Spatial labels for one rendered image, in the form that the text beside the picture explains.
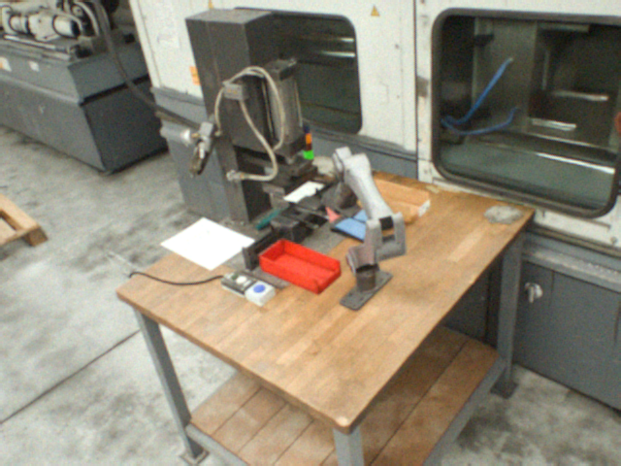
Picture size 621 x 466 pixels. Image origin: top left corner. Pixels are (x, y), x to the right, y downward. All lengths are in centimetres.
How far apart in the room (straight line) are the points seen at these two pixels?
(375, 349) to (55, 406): 190
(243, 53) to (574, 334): 161
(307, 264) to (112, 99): 333
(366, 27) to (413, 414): 150
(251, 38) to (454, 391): 151
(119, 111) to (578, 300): 379
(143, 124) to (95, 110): 43
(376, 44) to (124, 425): 198
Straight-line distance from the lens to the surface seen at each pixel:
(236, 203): 218
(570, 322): 244
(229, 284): 184
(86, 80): 485
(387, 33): 232
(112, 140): 500
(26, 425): 309
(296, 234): 199
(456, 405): 235
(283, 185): 189
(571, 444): 259
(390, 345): 159
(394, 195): 220
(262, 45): 185
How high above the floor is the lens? 202
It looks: 33 degrees down
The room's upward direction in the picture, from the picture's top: 9 degrees counter-clockwise
